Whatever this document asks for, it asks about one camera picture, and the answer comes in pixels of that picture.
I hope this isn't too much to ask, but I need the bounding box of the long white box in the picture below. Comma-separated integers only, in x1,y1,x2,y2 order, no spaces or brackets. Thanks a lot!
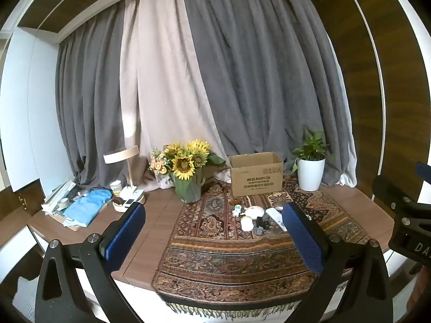
41,179,77,213

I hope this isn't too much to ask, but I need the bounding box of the beige curtain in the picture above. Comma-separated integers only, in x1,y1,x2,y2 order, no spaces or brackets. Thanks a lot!
120,0,233,189

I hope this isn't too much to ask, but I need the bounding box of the sunflower bouquet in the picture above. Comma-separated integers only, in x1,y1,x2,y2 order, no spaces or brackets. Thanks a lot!
166,139,227,180

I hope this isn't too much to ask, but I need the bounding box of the grey curtain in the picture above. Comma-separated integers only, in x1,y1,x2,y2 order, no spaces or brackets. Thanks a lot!
55,2,144,189
180,0,358,189

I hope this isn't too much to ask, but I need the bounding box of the white cabinet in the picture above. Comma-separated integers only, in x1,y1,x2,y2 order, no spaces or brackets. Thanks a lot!
0,27,66,216

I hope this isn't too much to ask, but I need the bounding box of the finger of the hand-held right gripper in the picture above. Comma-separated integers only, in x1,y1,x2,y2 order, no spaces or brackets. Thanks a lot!
372,175,431,223
416,161,431,180

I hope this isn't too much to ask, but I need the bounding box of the blue cloth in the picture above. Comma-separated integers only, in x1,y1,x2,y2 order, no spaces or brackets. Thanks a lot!
62,188,113,227

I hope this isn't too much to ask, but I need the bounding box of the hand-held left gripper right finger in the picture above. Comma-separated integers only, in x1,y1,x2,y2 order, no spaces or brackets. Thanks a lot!
282,203,393,323

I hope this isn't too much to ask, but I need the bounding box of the white remote control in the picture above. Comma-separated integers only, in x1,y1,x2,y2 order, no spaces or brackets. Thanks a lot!
265,208,287,232

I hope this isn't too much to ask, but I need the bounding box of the white dome-shaped object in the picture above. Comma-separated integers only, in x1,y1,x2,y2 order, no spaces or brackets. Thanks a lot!
244,206,266,219

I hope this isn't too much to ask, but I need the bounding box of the patterned table runner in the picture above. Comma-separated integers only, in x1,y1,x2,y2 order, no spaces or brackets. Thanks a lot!
151,175,374,315

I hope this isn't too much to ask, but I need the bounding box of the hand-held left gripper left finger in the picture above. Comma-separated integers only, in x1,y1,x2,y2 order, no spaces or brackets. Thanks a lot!
34,202,147,323

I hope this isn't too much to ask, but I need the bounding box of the glass vase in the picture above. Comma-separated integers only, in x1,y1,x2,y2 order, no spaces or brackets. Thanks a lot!
172,171,203,203

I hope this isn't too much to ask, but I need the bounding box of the cardboard box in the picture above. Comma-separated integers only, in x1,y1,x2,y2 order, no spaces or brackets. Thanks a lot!
229,151,284,197

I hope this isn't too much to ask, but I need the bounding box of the green plant in white pot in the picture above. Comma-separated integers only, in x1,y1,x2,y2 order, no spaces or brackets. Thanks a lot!
290,126,332,192

